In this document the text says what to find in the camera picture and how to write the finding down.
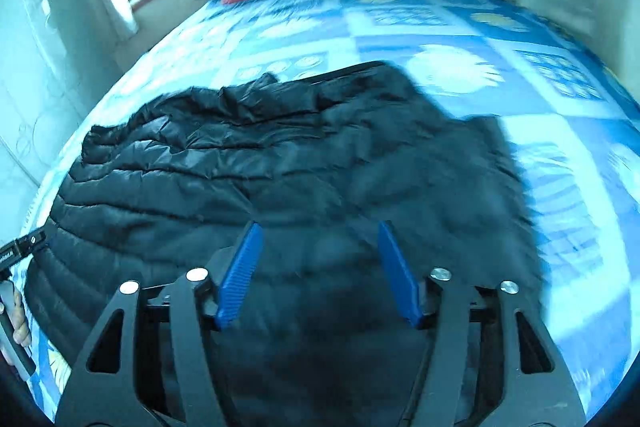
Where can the blue patterned bed sheet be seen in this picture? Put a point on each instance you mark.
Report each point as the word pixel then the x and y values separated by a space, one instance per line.
pixel 494 356

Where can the white sliding wardrobe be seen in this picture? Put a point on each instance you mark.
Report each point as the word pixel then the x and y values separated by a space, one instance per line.
pixel 54 70

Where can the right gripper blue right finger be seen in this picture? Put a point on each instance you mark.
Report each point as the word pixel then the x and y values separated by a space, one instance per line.
pixel 404 287

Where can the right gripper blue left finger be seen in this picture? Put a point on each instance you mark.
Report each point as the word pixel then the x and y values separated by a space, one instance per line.
pixel 233 287

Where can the person's left hand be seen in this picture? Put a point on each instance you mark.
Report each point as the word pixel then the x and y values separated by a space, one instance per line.
pixel 17 317

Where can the black quilted puffer jacket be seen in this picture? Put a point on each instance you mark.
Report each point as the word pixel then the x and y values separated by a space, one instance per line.
pixel 318 163

